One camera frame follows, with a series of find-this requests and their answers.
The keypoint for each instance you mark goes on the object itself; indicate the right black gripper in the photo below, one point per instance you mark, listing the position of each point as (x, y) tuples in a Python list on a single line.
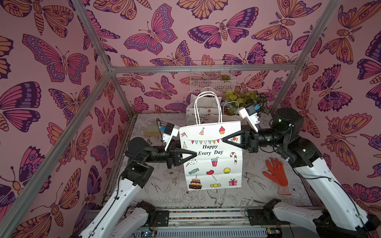
[(252, 141)]

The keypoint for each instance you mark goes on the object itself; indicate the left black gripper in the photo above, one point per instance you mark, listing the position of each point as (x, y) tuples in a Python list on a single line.
[(173, 154)]

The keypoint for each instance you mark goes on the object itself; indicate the white paper bag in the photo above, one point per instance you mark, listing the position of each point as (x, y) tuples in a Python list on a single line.
[(217, 164), (230, 112), (204, 108)]

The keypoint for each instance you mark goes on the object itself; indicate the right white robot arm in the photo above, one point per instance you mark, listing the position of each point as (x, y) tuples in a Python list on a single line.
[(341, 217)]

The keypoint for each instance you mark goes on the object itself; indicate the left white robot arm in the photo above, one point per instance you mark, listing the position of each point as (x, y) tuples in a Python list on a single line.
[(125, 190)]

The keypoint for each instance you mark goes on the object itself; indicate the tan straw hat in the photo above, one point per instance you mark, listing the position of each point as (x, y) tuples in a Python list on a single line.
[(153, 131)]

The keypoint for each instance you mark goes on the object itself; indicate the green potted plant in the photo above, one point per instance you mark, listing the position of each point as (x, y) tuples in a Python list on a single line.
[(251, 97)]

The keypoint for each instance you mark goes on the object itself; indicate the red rubber glove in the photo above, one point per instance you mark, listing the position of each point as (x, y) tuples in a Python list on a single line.
[(276, 173)]

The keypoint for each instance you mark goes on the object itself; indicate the small succulent in basket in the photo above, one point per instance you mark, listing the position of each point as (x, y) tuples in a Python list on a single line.
[(225, 77)]

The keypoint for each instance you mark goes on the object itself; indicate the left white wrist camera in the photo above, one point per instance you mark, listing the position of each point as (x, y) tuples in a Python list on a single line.
[(169, 131)]

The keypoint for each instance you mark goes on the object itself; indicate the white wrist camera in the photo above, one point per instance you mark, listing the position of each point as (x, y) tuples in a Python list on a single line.
[(169, 131), (250, 113)]

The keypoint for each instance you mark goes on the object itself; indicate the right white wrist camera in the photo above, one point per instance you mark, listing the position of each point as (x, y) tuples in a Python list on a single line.
[(250, 113)]

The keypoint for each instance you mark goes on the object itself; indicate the white wire wall basket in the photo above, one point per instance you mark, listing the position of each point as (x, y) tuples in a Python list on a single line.
[(203, 76)]

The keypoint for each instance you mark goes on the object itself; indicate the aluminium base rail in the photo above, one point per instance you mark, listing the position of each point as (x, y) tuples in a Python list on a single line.
[(234, 222)]

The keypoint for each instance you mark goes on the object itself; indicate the aluminium frame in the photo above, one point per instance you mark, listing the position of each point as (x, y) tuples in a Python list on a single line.
[(22, 203)]

